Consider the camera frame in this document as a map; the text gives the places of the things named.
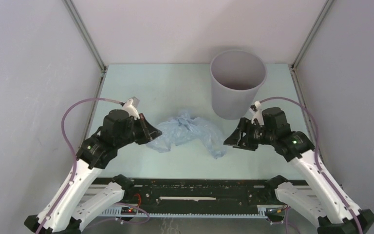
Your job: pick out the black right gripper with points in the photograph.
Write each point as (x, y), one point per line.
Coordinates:
(235, 139)

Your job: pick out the right corner aluminium post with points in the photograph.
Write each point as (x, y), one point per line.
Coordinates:
(312, 33)

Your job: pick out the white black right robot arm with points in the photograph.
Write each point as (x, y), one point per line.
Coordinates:
(332, 211)

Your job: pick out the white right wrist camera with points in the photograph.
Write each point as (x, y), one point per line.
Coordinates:
(256, 110)

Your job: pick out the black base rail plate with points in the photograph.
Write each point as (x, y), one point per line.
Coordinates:
(205, 196)

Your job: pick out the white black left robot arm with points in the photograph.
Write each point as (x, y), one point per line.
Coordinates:
(64, 214)

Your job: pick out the corner aluminium post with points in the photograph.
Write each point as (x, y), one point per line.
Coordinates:
(312, 33)
(78, 21)

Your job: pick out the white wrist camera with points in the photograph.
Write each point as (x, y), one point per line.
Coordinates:
(130, 106)
(256, 110)

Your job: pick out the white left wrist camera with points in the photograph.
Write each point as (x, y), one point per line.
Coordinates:
(130, 106)

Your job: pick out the white slotted cable duct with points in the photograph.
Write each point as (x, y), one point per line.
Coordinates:
(116, 211)

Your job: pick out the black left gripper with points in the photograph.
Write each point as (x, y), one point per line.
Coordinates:
(149, 132)

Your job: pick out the light blue plastic trash bag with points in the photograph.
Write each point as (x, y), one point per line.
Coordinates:
(185, 128)

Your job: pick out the grey plastic trash bin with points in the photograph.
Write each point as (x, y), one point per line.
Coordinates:
(236, 77)

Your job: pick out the left corner aluminium post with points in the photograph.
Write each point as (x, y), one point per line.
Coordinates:
(78, 21)

